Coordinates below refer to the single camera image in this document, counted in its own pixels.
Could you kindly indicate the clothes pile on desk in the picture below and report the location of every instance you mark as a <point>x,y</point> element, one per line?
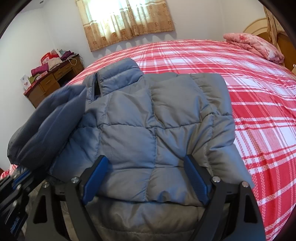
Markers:
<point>57,57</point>

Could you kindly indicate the pink floral pillow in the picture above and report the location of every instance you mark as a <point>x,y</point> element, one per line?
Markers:
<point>256,45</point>

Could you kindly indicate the brown wooden desk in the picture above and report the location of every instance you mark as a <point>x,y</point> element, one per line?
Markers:
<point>58,77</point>

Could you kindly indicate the side window beige curtain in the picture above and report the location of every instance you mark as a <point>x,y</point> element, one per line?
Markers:
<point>273,27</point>

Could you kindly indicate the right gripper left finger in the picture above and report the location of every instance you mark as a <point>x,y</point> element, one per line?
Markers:
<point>81,190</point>

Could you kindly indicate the red plaid bed sheet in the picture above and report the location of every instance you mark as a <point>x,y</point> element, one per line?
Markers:
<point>262,96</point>

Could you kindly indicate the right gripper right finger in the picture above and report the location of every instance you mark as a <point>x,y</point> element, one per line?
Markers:
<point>209,194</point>

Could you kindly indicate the white card box on desk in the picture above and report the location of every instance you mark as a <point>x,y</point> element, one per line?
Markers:
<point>25,81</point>

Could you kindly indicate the grey puffer jacket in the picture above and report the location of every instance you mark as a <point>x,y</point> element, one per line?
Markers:
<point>145,124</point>

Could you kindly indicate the wooden headboard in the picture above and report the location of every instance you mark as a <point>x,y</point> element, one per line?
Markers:
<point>285,45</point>

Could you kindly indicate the red box on desk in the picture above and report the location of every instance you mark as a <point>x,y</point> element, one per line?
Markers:
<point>45,58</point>

